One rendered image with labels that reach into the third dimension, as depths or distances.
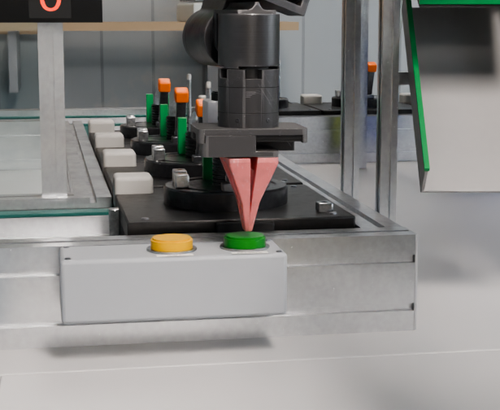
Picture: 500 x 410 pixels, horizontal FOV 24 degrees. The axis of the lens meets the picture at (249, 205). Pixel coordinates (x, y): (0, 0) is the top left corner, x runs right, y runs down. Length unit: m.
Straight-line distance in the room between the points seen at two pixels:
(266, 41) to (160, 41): 3.62
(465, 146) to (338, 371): 0.36
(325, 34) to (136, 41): 0.75
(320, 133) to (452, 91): 1.19
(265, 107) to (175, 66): 3.63
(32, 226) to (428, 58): 0.51
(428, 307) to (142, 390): 0.41
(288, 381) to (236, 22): 0.33
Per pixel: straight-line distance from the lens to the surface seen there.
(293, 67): 4.77
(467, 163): 1.33
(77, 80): 4.69
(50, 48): 1.45
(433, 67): 1.42
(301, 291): 1.19
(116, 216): 1.32
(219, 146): 1.07
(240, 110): 1.08
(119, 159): 1.65
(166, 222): 1.22
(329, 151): 2.58
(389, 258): 1.21
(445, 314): 1.30
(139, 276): 1.09
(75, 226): 1.42
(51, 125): 1.46
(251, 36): 1.08
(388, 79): 1.40
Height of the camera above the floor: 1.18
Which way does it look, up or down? 9 degrees down
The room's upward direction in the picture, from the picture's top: straight up
